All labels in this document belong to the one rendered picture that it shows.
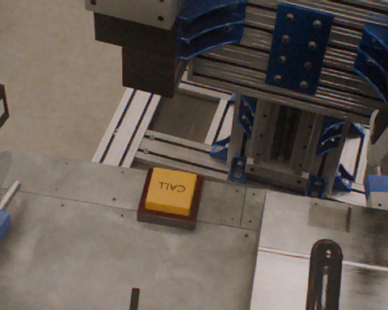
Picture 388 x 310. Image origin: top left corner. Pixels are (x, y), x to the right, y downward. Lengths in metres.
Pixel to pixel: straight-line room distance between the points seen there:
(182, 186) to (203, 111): 0.96
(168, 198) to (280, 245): 0.18
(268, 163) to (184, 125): 0.33
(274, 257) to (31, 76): 1.55
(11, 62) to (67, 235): 1.43
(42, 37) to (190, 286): 1.60
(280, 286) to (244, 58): 0.52
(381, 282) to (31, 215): 0.47
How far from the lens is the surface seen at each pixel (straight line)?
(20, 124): 2.34
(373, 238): 1.05
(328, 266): 1.03
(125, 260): 1.10
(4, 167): 0.99
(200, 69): 1.45
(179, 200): 1.11
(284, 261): 1.01
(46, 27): 2.61
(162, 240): 1.12
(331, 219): 1.09
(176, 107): 2.08
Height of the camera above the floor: 1.73
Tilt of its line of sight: 50 degrees down
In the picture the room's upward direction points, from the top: 5 degrees clockwise
